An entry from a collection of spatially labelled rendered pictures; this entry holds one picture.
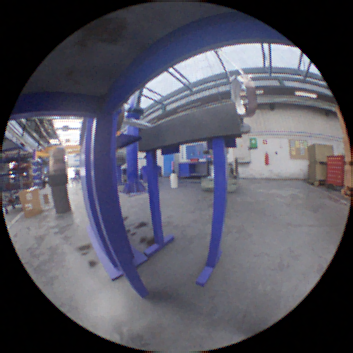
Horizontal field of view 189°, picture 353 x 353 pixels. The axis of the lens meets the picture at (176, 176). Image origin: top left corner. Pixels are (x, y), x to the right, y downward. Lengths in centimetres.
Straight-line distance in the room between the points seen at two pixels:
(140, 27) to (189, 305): 84
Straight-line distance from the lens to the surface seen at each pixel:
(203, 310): 63
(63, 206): 221
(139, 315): 65
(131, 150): 277
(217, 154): 43
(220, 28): 17
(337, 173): 421
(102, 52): 26
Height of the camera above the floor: 61
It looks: 5 degrees down
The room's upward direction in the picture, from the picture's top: 3 degrees counter-clockwise
